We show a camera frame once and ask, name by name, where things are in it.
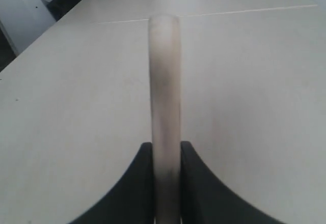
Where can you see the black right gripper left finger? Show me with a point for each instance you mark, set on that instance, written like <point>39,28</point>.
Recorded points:
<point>131,200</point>

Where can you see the white paint brush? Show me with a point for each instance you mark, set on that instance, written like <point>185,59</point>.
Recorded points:
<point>165,97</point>

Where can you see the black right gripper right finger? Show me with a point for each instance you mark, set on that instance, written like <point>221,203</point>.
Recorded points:
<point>206,199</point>

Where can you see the white cabinet with black cables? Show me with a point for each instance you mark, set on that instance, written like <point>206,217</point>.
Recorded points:
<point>23,21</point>

